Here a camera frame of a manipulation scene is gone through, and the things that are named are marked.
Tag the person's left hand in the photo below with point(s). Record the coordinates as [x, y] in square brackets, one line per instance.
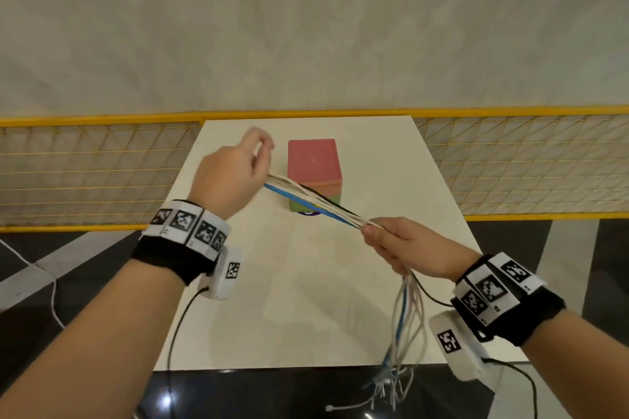
[223, 178]

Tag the person's right hand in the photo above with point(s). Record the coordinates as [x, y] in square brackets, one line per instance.
[422, 249]

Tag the person's left fingers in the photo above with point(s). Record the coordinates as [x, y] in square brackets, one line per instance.
[261, 143]

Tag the person's right thumb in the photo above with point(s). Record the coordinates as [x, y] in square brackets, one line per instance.
[393, 223]

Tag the person's right forearm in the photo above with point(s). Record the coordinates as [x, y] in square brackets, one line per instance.
[580, 364]

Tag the person's left forearm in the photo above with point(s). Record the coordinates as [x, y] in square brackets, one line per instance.
[93, 340]

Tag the pink orange green box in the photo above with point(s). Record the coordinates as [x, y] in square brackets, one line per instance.
[314, 163]

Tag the dark round object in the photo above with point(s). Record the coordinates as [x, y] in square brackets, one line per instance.
[309, 212]

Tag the black wristband with marker tags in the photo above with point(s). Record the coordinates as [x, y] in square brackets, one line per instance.
[189, 232]
[506, 298]

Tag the yellow mesh fence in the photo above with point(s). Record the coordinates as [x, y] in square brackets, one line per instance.
[73, 168]

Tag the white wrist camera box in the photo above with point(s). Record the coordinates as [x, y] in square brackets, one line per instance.
[226, 274]
[459, 345]

